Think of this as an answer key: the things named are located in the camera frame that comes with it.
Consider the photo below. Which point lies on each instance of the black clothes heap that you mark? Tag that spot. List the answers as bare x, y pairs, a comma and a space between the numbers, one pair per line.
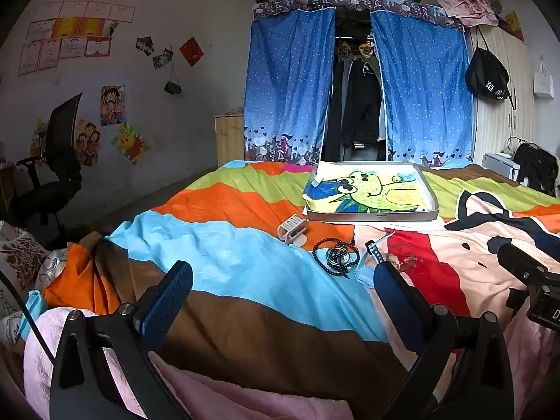
536, 168

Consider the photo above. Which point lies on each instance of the cartoon poster behind chair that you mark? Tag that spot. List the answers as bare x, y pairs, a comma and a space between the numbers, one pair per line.
39, 138

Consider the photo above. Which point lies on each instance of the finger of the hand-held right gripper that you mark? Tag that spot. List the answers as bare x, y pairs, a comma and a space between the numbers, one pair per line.
520, 262
516, 301

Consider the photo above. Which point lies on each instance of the white paper bag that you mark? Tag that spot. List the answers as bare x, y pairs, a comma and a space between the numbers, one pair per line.
544, 81

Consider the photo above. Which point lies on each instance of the small wall photo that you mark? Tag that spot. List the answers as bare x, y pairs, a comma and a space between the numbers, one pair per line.
144, 46
162, 58

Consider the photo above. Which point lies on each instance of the patterned wardrobe valance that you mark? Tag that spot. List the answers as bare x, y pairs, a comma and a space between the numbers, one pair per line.
306, 3

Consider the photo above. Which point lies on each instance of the green hanging ornament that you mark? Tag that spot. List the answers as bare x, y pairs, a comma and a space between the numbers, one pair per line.
173, 87

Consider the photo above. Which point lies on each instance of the cartoon family poster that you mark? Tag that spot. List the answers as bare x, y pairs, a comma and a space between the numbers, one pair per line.
87, 142

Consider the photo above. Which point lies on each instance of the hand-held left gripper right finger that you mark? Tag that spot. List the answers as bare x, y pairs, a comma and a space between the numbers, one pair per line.
393, 302

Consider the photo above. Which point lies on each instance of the white plastic clip holder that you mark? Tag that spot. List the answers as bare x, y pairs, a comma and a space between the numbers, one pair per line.
292, 227

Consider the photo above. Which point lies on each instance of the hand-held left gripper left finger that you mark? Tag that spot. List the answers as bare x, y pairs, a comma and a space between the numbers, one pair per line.
168, 299

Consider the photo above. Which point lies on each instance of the colourful striped bed blanket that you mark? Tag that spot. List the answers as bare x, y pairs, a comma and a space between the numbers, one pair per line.
245, 262

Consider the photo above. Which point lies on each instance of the silver metal tray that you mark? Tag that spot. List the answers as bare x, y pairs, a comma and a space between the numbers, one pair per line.
372, 218

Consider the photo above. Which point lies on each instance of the white storage box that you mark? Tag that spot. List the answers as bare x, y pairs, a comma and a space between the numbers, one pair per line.
498, 165

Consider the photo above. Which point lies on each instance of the brown patterned pillow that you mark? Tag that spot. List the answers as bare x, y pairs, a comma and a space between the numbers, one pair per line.
19, 253

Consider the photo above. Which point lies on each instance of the pink fleece blanket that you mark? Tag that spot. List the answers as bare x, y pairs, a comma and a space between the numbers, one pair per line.
218, 398

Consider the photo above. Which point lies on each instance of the pink clothes pile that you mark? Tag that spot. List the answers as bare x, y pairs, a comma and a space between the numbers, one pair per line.
466, 4

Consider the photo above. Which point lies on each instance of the wooden cabinet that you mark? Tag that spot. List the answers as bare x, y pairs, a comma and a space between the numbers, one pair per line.
228, 140

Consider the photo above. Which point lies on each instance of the hanging dark clothes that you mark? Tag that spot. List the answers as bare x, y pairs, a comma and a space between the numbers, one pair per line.
358, 96

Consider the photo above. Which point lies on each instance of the blue dotted curtain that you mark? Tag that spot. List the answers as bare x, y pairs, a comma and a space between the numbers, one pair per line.
422, 92
288, 87

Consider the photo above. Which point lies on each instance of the group of wall certificates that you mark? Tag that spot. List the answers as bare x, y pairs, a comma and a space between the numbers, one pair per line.
70, 48

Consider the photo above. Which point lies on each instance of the anime character poster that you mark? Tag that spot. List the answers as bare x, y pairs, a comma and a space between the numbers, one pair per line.
113, 106

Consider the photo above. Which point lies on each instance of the red diamond paper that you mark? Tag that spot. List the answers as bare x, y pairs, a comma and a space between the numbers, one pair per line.
191, 51

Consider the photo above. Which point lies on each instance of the black office chair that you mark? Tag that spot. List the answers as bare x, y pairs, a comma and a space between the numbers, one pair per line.
61, 140

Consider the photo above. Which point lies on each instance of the yellow bear poster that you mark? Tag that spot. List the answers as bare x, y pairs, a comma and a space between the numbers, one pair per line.
130, 143

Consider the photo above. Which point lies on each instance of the light wooden wardrobe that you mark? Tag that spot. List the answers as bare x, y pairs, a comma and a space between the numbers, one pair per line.
520, 70

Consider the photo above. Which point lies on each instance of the cartoon drawing paper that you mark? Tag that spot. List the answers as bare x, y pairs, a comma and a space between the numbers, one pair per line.
372, 190

